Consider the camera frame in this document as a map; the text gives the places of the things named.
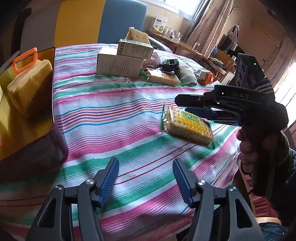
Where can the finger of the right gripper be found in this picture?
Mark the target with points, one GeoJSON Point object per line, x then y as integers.
{"type": "Point", "coordinates": [206, 113]}
{"type": "Point", "coordinates": [195, 101]}

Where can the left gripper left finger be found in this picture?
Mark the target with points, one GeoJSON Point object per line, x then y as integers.
{"type": "Point", "coordinates": [105, 180]}

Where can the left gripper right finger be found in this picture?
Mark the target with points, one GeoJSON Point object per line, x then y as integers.
{"type": "Point", "coordinates": [186, 181]}

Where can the yellow cracker packet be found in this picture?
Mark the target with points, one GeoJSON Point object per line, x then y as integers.
{"type": "Point", "coordinates": [185, 125]}

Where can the cream knitted cloth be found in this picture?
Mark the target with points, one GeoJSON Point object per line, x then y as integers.
{"type": "Point", "coordinates": [186, 76]}

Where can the orange and white snack bag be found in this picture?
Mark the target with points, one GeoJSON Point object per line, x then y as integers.
{"type": "Point", "coordinates": [205, 77]}

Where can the black stapler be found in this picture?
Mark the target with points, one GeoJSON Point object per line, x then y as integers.
{"type": "Point", "coordinates": [170, 65]}

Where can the brown cracker packet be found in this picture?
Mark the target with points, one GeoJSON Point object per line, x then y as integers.
{"type": "Point", "coordinates": [160, 77]}

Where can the green and white carton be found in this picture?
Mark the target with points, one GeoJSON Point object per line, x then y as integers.
{"type": "Point", "coordinates": [134, 49]}

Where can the yellow sponge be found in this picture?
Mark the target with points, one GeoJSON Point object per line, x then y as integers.
{"type": "Point", "coordinates": [136, 35]}

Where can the beige illustrated tea box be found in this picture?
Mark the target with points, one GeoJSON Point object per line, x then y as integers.
{"type": "Point", "coordinates": [28, 85]}

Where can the orange plastic rack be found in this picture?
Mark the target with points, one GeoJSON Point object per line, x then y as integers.
{"type": "Point", "coordinates": [30, 58]}

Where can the right hand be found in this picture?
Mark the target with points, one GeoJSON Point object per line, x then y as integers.
{"type": "Point", "coordinates": [248, 155]}

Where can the wooden chair with items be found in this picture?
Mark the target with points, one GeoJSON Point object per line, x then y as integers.
{"type": "Point", "coordinates": [221, 65]}

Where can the small dark jar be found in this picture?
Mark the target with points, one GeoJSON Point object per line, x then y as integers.
{"type": "Point", "coordinates": [196, 46]}

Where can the striped tablecloth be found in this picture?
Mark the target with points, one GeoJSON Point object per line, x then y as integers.
{"type": "Point", "coordinates": [107, 116]}

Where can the wooden side table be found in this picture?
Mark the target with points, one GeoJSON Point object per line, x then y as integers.
{"type": "Point", "coordinates": [176, 44]}

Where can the row of white jars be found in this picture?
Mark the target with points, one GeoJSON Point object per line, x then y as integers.
{"type": "Point", "coordinates": [172, 33]}

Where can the gold and maroon storage box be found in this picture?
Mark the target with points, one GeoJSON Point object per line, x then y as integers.
{"type": "Point", "coordinates": [31, 143]}

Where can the white box on side table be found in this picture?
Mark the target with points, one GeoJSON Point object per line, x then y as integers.
{"type": "Point", "coordinates": [158, 24]}

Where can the large white carton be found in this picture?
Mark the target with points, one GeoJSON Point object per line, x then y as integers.
{"type": "Point", "coordinates": [109, 63]}

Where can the curtain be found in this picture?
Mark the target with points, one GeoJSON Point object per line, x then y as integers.
{"type": "Point", "coordinates": [210, 26]}

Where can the colourful armchair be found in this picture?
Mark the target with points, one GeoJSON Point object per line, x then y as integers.
{"type": "Point", "coordinates": [46, 24]}

